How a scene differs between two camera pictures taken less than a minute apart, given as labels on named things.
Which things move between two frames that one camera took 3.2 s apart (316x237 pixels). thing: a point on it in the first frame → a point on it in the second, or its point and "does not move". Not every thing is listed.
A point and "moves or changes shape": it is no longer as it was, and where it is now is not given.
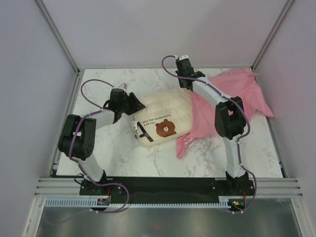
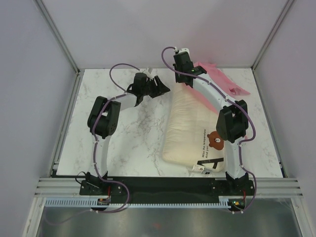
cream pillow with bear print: (165, 116) → (191, 137)
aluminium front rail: (264, 187) does not move
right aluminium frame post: (285, 10) does not move
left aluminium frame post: (51, 24) does not move
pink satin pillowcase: (238, 83) moves or changes shape
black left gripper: (136, 104) → (160, 90)
